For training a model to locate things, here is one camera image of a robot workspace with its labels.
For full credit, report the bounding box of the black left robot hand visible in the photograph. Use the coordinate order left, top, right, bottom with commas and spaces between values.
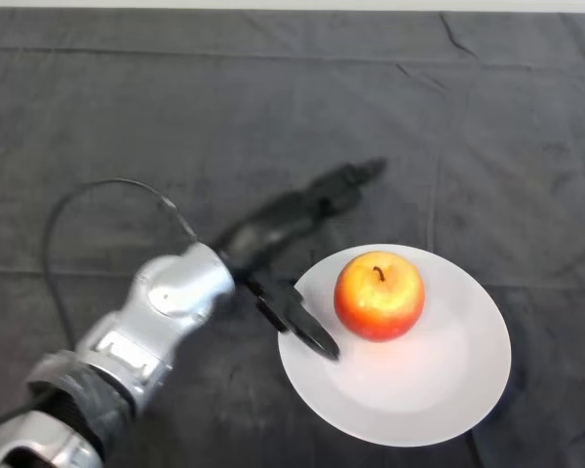
212, 156, 389, 363

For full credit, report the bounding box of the red yellow apple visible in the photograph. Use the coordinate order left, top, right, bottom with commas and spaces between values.
333, 251, 426, 343

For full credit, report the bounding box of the white round plate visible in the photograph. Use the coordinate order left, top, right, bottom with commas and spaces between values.
277, 243, 513, 449

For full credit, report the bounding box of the black cloth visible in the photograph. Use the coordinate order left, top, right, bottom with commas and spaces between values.
0, 8, 585, 468

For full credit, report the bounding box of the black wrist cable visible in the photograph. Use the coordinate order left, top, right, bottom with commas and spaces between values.
42, 177, 199, 342

